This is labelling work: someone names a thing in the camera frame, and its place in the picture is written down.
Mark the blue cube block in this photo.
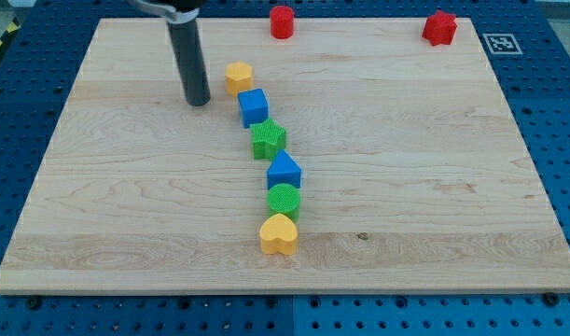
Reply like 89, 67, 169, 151
237, 88, 269, 129

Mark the blue triangle block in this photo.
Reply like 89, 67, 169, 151
267, 149, 302, 189

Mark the green cylinder block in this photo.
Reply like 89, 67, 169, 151
267, 183, 301, 222

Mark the green star block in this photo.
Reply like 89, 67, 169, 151
250, 118, 286, 160

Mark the yellow heart block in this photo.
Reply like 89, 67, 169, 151
259, 213, 299, 256

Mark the yellow hexagon block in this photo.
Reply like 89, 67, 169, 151
225, 62, 254, 97

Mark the light wooden board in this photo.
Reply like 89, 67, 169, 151
0, 19, 570, 296

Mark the red cylinder block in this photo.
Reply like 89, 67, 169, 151
270, 6, 295, 39

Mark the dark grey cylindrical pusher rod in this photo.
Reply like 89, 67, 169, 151
168, 0, 211, 106

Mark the silver clamp on rod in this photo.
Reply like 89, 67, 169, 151
127, 0, 200, 24

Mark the red star block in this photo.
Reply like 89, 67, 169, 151
422, 9, 457, 46

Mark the white fiducial marker tag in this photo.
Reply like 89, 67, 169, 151
483, 33, 522, 55

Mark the black bolt front left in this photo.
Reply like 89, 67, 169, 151
25, 296, 42, 310

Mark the black bolt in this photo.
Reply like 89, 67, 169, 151
25, 296, 42, 310
542, 292, 561, 307

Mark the black bolt front right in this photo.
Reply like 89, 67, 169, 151
542, 292, 561, 307

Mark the yellow black hazard tape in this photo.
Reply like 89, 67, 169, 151
0, 17, 21, 61

